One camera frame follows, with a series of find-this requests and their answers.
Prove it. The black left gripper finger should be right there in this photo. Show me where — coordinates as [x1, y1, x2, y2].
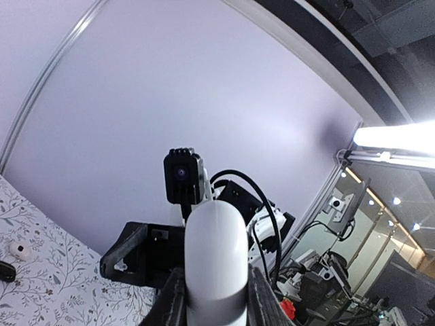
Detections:
[247, 265, 294, 326]

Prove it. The white oval charging case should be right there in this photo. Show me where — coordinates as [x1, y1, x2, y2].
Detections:
[184, 200, 248, 325]

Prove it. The red shaker bottle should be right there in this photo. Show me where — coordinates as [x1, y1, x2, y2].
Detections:
[279, 298, 296, 321]

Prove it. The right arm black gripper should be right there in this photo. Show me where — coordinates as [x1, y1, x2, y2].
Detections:
[99, 221, 188, 326]

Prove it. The aluminium corner post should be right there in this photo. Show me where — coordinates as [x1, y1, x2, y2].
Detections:
[1, 0, 107, 174]

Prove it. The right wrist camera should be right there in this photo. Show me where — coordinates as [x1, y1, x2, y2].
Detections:
[163, 147, 205, 205]

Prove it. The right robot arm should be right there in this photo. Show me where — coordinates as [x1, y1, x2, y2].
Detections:
[99, 181, 294, 325]

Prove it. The small white earbud case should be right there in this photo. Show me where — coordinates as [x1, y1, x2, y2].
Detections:
[10, 241, 31, 261]

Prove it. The right camera black cable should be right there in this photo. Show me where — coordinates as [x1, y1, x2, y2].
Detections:
[209, 169, 283, 283]

